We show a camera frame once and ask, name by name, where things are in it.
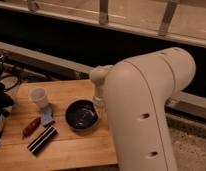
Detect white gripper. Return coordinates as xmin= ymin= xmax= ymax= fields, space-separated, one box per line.
xmin=93 ymin=86 xmax=104 ymax=107

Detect black ceramic bowl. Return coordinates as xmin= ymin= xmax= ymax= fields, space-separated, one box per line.
xmin=65 ymin=99 xmax=99 ymax=131

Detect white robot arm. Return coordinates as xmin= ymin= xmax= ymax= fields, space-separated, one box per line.
xmin=89 ymin=47 xmax=196 ymax=171

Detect black striped rectangular block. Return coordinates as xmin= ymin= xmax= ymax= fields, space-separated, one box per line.
xmin=27 ymin=126 xmax=58 ymax=155

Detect black equipment at left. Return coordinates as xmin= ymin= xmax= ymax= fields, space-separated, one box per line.
xmin=0 ymin=55 xmax=14 ymax=138

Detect brown wooden handle tool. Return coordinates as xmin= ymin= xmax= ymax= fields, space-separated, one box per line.
xmin=22 ymin=117 xmax=40 ymax=138

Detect black cable loop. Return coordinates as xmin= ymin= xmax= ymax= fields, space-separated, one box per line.
xmin=0 ymin=73 xmax=22 ymax=93

